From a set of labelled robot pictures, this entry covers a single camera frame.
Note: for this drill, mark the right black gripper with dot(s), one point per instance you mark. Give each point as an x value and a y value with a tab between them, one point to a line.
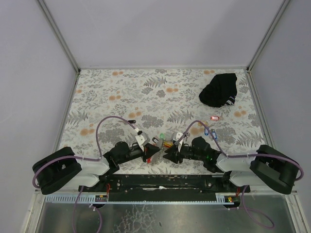
177	153

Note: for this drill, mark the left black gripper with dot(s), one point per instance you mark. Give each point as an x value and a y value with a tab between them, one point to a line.
146	151

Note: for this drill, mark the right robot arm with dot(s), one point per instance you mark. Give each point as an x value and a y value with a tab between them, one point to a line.
265	167

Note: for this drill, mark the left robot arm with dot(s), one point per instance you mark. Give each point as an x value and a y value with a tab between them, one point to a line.
64	168

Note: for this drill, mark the yellow key tag on holder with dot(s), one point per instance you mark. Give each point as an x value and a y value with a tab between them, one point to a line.
168	145

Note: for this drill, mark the green key tag on holder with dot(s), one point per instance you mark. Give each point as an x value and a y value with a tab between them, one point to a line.
162	136

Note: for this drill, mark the floral table mat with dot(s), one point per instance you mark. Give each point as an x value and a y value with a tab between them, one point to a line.
161	101

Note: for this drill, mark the black cloth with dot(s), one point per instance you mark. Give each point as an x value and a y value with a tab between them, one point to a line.
220	91

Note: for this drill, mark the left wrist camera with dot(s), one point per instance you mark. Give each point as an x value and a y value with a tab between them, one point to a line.
142	139

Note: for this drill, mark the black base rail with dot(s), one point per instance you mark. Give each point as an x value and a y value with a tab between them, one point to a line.
163	188

